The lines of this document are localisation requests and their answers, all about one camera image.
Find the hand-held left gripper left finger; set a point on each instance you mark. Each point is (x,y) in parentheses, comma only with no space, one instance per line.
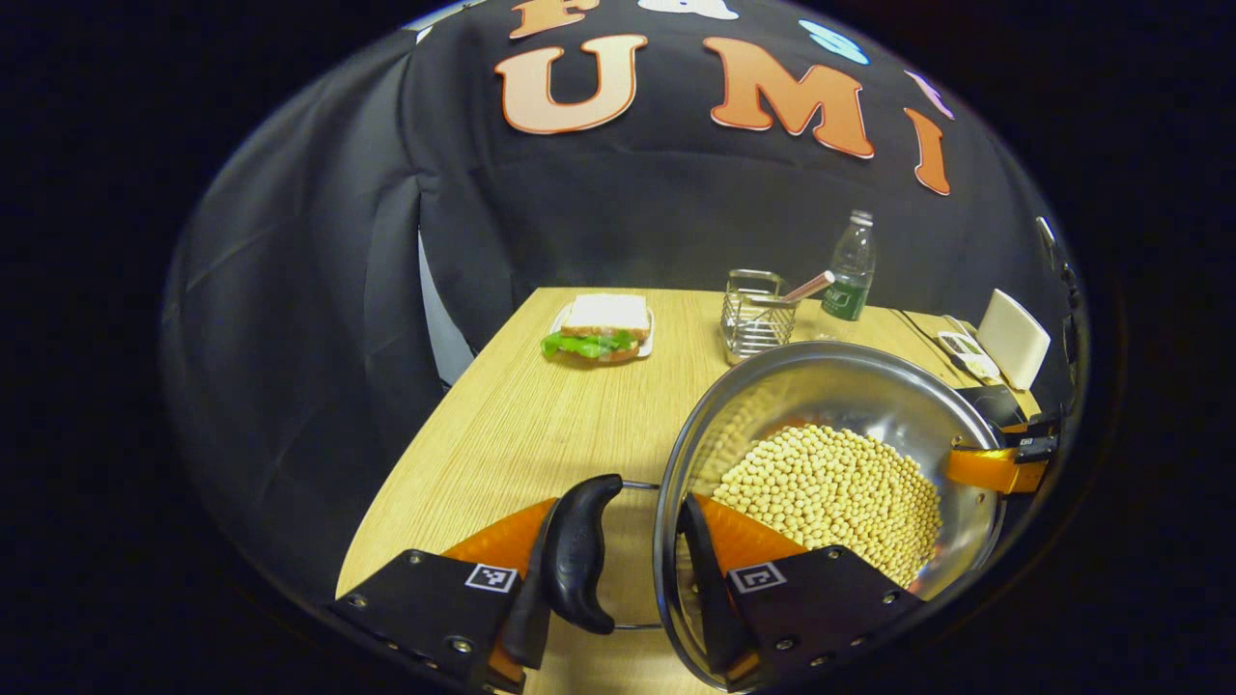
(435,603)

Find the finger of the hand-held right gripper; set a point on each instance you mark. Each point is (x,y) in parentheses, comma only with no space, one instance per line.
(995,468)

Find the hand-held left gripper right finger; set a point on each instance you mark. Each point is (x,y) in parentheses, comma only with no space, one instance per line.
(705,589)

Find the black induction cooktop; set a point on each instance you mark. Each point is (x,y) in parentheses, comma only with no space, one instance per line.
(999,405)

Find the steel pot with soybeans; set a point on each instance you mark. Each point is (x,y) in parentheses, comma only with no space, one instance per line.
(830,483)

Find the white toaster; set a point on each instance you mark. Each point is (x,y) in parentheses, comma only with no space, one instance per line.
(1014,338)

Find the white divided dish with beans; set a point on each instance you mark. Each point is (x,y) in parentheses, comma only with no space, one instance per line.
(966,352)

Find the clear plastic water bottle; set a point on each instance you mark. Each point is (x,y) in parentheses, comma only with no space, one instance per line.
(850,280)

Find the sandwich on white plate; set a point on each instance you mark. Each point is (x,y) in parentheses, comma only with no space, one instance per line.
(603,323)

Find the black backdrop cloth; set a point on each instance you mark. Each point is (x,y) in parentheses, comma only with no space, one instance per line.
(309,338)

